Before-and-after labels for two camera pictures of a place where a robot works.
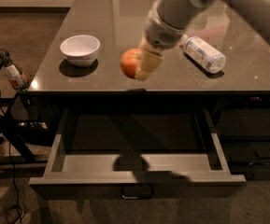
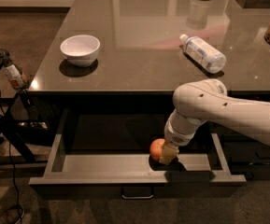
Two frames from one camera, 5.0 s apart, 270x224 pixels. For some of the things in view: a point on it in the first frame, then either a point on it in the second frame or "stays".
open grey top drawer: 135,153 stays
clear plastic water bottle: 206,55 stays
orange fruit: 130,60 -> 156,147
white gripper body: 160,35 -> 176,136
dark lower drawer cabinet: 249,130 stays
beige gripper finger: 149,62 -> 168,153
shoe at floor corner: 8,216 stays
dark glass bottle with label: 14,75 stays
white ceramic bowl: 80,49 stays
